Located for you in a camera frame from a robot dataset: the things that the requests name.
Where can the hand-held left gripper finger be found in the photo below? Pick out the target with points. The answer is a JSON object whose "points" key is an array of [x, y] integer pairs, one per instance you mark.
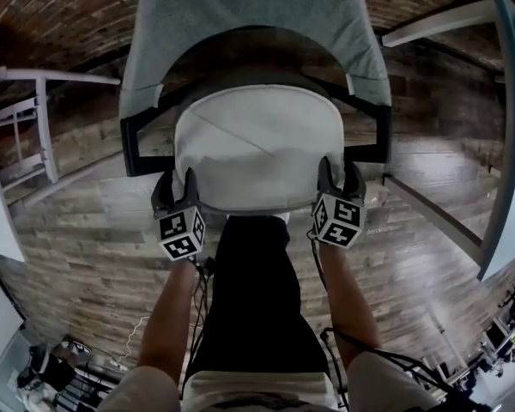
{"points": [[190, 187], [164, 189]]}

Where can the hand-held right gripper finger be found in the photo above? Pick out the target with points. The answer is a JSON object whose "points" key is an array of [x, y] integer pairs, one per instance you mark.
{"points": [[327, 178], [354, 183]]}

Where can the small white table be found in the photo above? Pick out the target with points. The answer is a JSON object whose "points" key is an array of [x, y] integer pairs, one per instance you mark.
{"points": [[43, 122]]}

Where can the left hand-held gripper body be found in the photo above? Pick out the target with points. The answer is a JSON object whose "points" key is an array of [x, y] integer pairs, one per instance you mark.
{"points": [[180, 234]]}

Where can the grey chair with black frame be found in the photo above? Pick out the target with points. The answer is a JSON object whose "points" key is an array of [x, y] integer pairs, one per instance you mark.
{"points": [[249, 2]]}

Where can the person's black trousers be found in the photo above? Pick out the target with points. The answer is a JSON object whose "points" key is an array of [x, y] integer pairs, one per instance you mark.
{"points": [[257, 294]]}

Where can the person's right white shoe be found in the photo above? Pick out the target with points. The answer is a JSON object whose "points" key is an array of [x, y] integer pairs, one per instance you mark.
{"points": [[282, 218]]}

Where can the person's left forearm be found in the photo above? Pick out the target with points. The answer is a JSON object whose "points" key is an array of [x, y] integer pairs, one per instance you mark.
{"points": [[167, 316]]}

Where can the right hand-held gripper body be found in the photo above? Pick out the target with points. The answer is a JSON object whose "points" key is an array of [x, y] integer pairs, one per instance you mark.
{"points": [[339, 221]]}

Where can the person's white printed t-shirt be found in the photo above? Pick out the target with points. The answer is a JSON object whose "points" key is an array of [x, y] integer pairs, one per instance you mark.
{"points": [[154, 393]]}

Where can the person's right forearm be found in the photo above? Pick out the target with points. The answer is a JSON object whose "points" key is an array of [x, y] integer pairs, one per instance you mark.
{"points": [[347, 298]]}

